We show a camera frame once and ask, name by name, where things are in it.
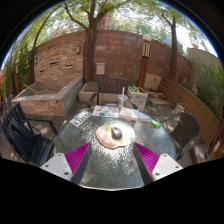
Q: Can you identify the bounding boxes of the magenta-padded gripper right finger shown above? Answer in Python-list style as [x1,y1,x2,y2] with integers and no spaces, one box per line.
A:
[133,142,184,186]

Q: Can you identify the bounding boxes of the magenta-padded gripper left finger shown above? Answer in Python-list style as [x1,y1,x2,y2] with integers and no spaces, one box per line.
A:
[40,142,93,185]

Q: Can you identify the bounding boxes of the grey computer mouse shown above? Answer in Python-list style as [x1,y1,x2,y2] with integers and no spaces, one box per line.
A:
[110,126,123,140]

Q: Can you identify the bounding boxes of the pastel round mouse pad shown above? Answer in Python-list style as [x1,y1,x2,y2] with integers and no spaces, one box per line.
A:
[95,119,136,149]

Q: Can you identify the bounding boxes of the dark wicker armchair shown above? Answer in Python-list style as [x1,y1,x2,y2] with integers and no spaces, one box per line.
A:
[159,111,202,162]

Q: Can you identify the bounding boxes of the small green object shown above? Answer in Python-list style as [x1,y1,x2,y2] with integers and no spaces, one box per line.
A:
[150,119,162,129]

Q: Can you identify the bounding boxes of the black slatted garden chair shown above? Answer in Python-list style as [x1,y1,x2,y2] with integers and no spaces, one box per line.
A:
[0,101,59,167]

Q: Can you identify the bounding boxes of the small white blue booklet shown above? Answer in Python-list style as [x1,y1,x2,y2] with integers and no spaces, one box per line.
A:
[137,111,154,123]

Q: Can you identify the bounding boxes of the raised stone planter bed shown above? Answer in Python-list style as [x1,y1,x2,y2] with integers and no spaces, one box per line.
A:
[13,76,84,118]

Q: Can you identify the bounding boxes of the thick white open book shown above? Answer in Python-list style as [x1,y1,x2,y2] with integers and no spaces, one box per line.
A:
[119,106,140,122]

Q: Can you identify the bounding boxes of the curved wooden bench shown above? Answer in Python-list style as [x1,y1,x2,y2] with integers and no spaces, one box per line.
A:
[158,77,221,148]

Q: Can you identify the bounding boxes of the white planter with plants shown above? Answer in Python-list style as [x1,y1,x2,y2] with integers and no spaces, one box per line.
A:
[127,84,149,113]

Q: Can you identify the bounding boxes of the colourful sticker sheet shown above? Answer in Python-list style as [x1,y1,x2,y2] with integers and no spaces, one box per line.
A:
[91,104,121,120]

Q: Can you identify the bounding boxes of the clear plastic cup with straw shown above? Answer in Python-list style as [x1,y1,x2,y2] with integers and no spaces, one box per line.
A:
[117,87,129,111]

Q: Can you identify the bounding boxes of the tilted beige stone slab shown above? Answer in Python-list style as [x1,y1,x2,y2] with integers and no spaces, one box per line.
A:
[143,73,163,93]

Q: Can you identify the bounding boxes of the dark wooden slatted chair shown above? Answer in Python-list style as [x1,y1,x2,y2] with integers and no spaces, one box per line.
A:
[87,76,138,110]

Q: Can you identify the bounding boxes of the thin leaning tree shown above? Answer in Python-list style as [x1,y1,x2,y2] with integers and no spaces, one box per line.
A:
[28,16,51,86]

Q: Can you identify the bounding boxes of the slim straight tree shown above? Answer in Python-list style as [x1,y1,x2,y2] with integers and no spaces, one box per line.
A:
[161,11,179,83]

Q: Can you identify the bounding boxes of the thick forked tree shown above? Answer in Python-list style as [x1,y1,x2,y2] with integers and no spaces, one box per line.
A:
[63,0,114,84]

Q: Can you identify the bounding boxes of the wooden garden lamp post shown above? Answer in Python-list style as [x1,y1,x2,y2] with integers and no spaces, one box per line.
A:
[136,33,153,89]

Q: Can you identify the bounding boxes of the grey wall utility box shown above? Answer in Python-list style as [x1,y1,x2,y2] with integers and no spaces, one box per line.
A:
[95,62,106,76]

